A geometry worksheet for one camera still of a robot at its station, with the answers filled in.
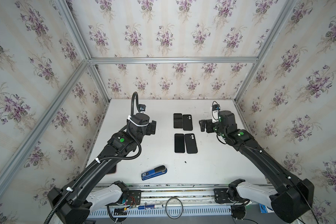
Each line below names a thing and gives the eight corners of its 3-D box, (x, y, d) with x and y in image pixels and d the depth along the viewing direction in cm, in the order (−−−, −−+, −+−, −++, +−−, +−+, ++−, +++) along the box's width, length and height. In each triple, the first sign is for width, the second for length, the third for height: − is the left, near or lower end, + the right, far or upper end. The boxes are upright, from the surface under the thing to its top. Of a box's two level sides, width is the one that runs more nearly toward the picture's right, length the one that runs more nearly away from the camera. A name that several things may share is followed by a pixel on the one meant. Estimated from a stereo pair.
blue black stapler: (142, 181, 80) (141, 179, 76) (141, 176, 82) (140, 173, 78) (167, 172, 84) (167, 169, 80) (165, 167, 86) (165, 164, 82)
